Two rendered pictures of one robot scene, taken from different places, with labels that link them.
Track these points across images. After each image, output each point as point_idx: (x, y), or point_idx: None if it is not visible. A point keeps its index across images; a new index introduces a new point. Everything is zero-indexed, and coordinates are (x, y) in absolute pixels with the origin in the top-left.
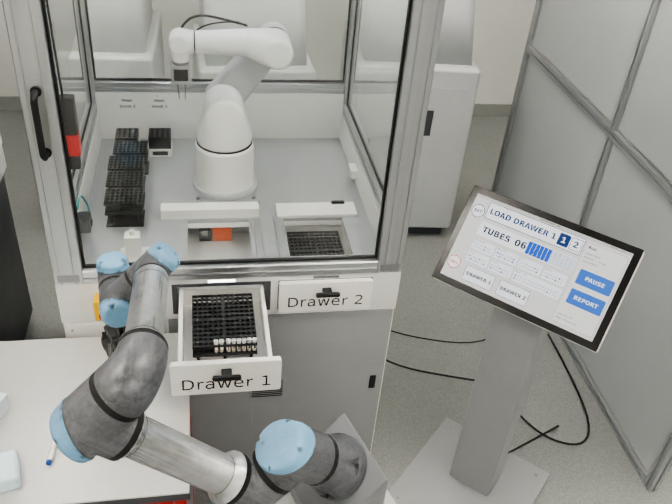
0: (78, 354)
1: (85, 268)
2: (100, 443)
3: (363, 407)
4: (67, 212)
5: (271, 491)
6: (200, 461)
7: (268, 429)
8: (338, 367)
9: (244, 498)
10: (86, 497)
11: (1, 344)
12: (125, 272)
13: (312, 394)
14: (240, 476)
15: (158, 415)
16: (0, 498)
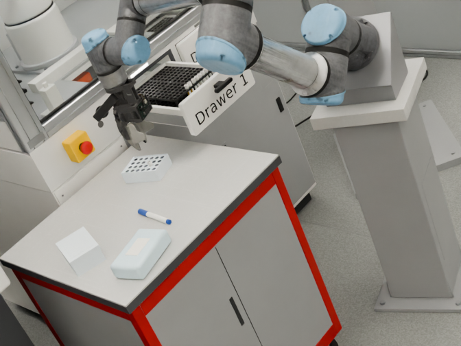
0: (88, 197)
1: (42, 123)
2: (247, 38)
3: (287, 135)
4: (7, 70)
5: (341, 55)
6: (293, 50)
7: (304, 25)
8: (252, 106)
9: (332, 69)
10: (221, 206)
11: (22, 240)
12: (120, 18)
13: (250, 145)
14: (318, 57)
15: (197, 160)
16: (167, 253)
